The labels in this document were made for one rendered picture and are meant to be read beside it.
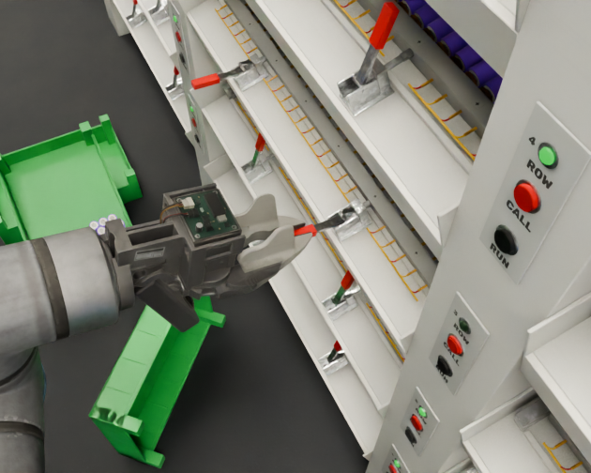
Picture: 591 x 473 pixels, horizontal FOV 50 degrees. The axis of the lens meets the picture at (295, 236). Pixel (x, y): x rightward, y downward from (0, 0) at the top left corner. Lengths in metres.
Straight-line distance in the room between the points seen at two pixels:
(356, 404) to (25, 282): 0.62
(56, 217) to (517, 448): 1.04
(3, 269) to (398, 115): 0.34
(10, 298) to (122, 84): 1.23
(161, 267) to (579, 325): 0.35
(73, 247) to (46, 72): 1.29
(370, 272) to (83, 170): 0.87
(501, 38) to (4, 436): 0.50
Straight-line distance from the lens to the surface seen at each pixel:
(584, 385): 0.46
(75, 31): 1.93
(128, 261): 0.57
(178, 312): 0.67
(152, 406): 1.22
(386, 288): 0.68
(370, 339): 0.86
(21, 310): 0.55
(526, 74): 0.35
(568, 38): 0.32
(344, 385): 1.05
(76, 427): 1.25
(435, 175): 0.52
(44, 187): 1.43
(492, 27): 0.37
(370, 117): 0.56
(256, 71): 0.86
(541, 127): 0.35
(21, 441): 0.63
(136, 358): 1.04
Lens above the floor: 1.13
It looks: 56 degrees down
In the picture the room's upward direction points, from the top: straight up
